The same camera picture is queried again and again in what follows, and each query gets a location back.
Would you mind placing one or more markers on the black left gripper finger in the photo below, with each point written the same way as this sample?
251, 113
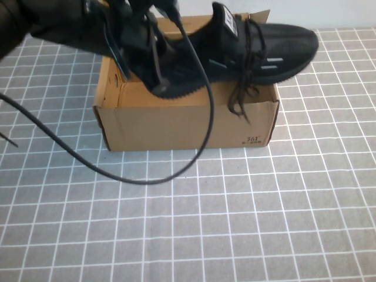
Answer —
168, 48
147, 64

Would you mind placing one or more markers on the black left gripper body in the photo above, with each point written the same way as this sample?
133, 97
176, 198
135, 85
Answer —
138, 20

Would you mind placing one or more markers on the black mesh sneaker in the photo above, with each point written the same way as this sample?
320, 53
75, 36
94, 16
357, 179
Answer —
279, 44

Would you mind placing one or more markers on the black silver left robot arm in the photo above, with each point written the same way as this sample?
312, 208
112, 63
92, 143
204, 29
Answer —
58, 26

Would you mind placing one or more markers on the brown cardboard shoe box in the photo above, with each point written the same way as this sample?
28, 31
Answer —
176, 126

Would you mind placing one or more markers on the grey white-grid tablecloth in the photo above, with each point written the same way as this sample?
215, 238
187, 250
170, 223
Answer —
264, 205

